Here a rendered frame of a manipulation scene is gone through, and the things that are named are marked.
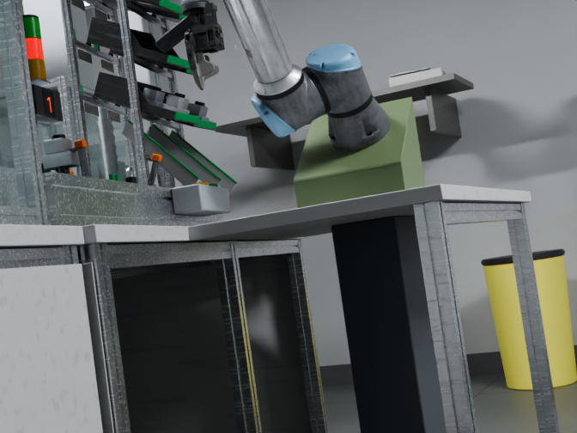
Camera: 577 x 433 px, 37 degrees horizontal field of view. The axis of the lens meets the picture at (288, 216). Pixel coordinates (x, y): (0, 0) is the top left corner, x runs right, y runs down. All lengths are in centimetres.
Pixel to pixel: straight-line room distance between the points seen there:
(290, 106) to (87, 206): 58
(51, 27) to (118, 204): 197
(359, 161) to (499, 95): 297
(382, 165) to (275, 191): 340
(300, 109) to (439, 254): 54
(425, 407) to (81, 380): 94
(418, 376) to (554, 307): 235
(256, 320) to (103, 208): 133
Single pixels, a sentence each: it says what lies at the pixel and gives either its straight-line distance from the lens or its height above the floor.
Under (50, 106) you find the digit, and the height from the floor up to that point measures 120.
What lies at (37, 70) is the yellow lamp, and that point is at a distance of 213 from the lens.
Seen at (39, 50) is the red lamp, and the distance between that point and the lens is 215.
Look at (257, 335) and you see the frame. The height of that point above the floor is 54.
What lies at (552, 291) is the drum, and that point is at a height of 45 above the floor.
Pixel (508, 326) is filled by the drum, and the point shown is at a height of 31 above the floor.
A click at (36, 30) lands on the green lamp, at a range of 216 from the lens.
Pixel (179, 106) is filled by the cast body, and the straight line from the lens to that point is 245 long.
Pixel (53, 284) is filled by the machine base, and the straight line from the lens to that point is 133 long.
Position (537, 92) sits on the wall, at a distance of 490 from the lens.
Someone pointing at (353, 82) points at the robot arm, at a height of 114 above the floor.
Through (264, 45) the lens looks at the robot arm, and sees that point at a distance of 189.
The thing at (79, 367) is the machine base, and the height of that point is 64.
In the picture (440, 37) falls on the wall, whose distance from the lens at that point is 507.
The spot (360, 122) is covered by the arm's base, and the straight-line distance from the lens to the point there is 204.
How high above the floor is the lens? 75
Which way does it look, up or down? 3 degrees up
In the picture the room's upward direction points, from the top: 8 degrees counter-clockwise
